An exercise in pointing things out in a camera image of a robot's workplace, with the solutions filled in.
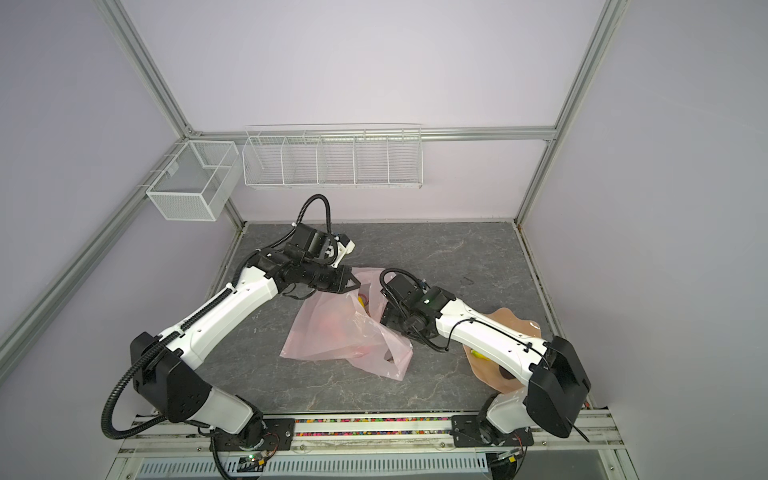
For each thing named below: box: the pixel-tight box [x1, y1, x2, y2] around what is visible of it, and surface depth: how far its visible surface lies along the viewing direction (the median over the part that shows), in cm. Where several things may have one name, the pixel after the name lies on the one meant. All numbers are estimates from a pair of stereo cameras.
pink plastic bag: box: [280, 268, 414, 381], surface depth 81 cm
